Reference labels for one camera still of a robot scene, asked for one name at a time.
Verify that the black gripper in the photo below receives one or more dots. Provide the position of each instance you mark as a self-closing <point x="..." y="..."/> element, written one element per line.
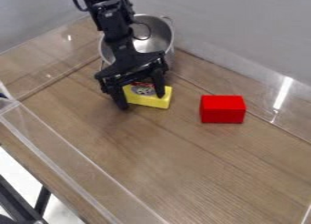
<point x="130" y="66"/>

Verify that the yellow butter block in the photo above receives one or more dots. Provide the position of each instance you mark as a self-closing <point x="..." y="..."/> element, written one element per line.
<point x="141" y="94"/>

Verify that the silver steel pot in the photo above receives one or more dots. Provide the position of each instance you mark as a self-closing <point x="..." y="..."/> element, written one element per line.
<point x="153" y="35"/>

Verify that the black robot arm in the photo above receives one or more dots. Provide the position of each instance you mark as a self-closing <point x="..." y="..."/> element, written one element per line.
<point x="113" y="18"/>

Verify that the red rectangular block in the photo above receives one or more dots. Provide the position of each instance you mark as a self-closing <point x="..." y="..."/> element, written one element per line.
<point x="221" y="109"/>

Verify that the clear acrylic front barrier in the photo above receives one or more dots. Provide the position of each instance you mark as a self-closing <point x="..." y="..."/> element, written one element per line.
<point x="78" y="182"/>

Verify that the black table leg frame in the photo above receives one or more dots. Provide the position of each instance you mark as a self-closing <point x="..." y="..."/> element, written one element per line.
<point x="20" y="211"/>

